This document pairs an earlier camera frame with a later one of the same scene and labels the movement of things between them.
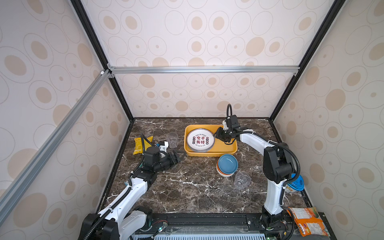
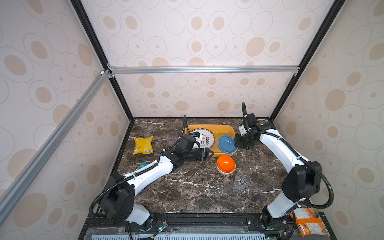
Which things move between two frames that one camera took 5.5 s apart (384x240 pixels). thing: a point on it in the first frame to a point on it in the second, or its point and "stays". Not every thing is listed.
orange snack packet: (308, 221) stays
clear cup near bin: (172, 138) stays
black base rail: (232, 224) stays
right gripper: (218, 134) to (238, 144)
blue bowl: (228, 163) to (226, 144)
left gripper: (174, 159) to (200, 154)
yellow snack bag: (138, 148) stays
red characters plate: (200, 140) stays
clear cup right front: (242, 180) stays
